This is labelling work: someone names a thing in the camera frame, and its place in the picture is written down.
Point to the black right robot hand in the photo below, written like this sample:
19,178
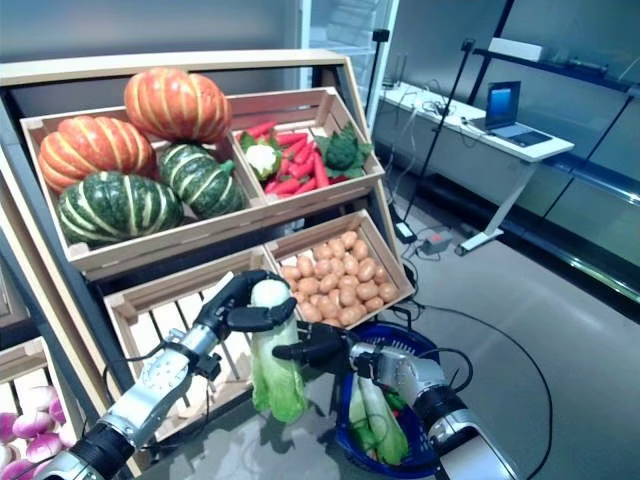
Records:
325,350

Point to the small green striped pumpkin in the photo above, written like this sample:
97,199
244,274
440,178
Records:
202,180

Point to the large green striped pumpkin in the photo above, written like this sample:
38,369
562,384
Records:
120,207

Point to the wooden pumpkin crate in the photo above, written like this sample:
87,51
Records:
165,240

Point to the dark wall shelf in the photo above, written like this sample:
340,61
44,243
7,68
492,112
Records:
575,70

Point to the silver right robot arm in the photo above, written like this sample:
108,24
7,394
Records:
410,372

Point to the blue plastic shopping basket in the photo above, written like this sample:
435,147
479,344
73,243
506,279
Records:
385,331

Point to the wooden display rack dark frame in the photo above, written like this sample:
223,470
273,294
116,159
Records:
175,62

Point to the glass door white frame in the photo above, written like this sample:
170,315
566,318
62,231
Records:
350,30

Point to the brown potato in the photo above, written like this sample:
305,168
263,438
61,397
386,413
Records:
350,316
310,312
387,292
374,304

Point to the wooden carrot crate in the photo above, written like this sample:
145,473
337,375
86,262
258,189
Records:
295,102

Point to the white cauliflower with leaves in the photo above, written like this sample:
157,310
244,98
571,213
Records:
262,157

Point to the wooden potato crate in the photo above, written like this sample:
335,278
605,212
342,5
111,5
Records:
385,250

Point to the black tripod stand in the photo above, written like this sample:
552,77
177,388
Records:
467,44
381,35

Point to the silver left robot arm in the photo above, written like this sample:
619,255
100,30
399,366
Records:
150,380

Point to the white-slatted wooden crate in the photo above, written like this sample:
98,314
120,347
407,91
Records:
130,305

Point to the open laptop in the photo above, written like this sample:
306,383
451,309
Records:
502,105

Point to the red carrot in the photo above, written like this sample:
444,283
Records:
260,131
282,186
321,172
291,138

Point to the white box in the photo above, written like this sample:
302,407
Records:
515,49

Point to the round orange striped pumpkin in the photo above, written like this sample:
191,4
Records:
175,105

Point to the purple white turnip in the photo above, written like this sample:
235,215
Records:
42,397
45,446
7,428
32,425

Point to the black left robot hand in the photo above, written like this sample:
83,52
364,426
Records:
225,305

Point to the wooden turnip crate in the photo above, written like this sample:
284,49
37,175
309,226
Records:
20,360

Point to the white desk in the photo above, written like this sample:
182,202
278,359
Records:
550,150

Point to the green broccoli with leaves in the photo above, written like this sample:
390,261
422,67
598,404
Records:
342,152

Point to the flat orange striped pumpkin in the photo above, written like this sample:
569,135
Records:
95,152

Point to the black power adapter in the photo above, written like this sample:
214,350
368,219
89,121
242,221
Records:
405,232

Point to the grey box with red button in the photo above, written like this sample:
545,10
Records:
435,244

